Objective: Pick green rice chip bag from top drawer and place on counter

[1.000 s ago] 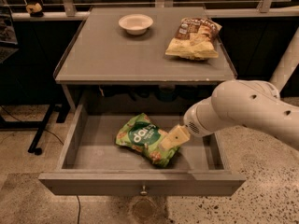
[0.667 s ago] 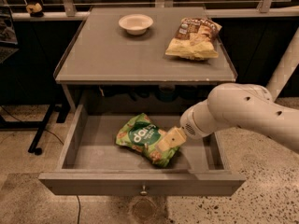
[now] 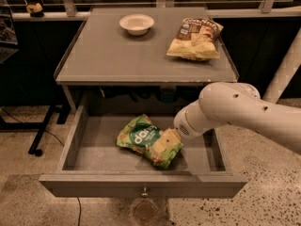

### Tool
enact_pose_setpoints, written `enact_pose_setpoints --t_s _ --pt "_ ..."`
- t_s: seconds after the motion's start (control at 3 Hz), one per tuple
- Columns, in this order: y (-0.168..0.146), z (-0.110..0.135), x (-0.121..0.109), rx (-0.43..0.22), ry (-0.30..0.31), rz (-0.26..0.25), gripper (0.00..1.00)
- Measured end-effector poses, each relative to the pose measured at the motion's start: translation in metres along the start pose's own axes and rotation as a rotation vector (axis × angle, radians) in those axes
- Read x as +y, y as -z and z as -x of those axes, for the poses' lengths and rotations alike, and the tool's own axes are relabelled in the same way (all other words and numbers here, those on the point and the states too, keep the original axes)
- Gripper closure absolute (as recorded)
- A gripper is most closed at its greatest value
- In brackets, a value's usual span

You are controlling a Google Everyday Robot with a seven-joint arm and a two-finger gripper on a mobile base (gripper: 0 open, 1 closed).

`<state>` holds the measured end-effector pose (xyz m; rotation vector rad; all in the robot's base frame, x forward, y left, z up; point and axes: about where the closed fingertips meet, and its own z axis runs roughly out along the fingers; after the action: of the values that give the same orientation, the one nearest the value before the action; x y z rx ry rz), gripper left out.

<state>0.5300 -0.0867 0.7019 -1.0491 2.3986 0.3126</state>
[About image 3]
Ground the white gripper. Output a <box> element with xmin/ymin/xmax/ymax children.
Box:
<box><xmin>151</xmin><ymin>101</ymin><xmax>223</xmax><ymax>153</ymax></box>

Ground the green rice chip bag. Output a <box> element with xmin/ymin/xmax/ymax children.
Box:
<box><xmin>117</xmin><ymin>114</ymin><xmax>183</xmax><ymax>170</ymax></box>

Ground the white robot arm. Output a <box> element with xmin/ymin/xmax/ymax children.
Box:
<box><xmin>174</xmin><ymin>30</ymin><xmax>301</xmax><ymax>154</ymax></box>

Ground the metal drawer knob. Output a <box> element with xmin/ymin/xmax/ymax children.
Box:
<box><xmin>140</xmin><ymin>186</ymin><xmax>149</xmax><ymax>198</ymax></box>

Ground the grey open drawer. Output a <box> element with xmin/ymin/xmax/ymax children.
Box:
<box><xmin>40</xmin><ymin>90</ymin><xmax>247</xmax><ymax>198</ymax></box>

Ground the brown yellow chip bag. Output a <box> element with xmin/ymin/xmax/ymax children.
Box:
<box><xmin>166</xmin><ymin>18</ymin><xmax>223</xmax><ymax>61</ymax></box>

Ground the grey cabinet counter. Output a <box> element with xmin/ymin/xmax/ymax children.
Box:
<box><xmin>53</xmin><ymin>6</ymin><xmax>240</xmax><ymax>111</ymax></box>

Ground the white bowl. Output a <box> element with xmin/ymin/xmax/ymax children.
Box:
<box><xmin>119</xmin><ymin>14</ymin><xmax>154</xmax><ymax>36</ymax></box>

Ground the small yellow black object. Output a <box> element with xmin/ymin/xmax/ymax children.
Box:
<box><xmin>26</xmin><ymin>2</ymin><xmax>44</xmax><ymax>17</ymax></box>

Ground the black desk leg frame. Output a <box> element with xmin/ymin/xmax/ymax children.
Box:
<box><xmin>0</xmin><ymin>105</ymin><xmax>71</xmax><ymax>156</ymax></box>

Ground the black floor cable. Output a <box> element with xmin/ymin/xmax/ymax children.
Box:
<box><xmin>0</xmin><ymin>106</ymin><xmax>83</xmax><ymax>226</ymax></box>

